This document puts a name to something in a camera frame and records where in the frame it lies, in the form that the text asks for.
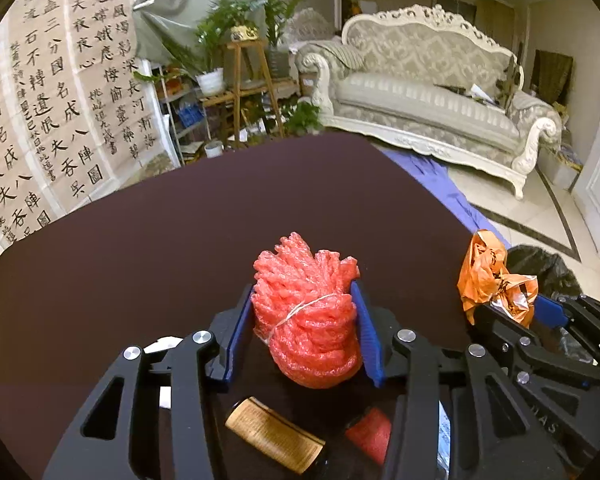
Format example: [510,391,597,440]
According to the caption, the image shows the small leafy floor plant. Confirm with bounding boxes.
[282,102,326,136]

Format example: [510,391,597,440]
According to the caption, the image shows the camouflage cloth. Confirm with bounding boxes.
[497,52,526,111]

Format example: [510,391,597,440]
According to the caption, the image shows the striped sofa cushion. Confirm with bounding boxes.
[325,42,366,71]

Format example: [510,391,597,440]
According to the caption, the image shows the orange plastic bag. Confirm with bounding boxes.
[457,230,539,328]

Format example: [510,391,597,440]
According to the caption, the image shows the papers on sofa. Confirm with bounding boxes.
[467,82,496,103]

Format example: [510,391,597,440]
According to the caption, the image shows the stack of boxes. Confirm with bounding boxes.
[537,142,586,191]

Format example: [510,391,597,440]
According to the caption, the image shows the black trash bag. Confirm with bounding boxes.
[505,244,600,366]

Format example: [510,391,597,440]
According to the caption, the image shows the ornate white armchair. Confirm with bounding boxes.
[285,7,341,51]

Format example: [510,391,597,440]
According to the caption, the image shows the blue cloth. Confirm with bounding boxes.
[380,145,498,248]

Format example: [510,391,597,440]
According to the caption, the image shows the brown label bottle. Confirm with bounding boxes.
[225,396,327,475]

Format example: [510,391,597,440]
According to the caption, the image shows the ornate white sofa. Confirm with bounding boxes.
[295,4,563,200]

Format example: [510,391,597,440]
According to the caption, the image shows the tall plant in grey pot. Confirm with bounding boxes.
[252,0,306,78]

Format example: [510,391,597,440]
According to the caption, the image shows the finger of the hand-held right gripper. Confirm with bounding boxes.
[467,302,542,377]
[535,294,600,391]

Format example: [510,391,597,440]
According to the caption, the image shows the metal storage rack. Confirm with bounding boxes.
[152,62,211,161]

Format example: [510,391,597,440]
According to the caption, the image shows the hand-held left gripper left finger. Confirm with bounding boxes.
[42,282,261,480]

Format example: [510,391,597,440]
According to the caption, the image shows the wall of calligraphy sheets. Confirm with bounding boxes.
[0,0,156,281]

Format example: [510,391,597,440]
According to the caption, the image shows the green plant in white pot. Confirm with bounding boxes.
[162,20,226,96]

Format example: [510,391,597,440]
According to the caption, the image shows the dark brown cabinet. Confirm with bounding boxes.
[532,50,574,103]

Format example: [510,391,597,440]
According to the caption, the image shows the green plant in patterned pot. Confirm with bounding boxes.
[200,0,261,43]

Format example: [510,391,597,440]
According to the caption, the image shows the wooden plant stand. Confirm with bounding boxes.
[200,40,301,151]

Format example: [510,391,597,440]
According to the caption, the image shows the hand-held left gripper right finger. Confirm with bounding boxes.
[350,280,566,480]

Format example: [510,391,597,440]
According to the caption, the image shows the red foam fruit net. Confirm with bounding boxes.
[251,232,363,390]

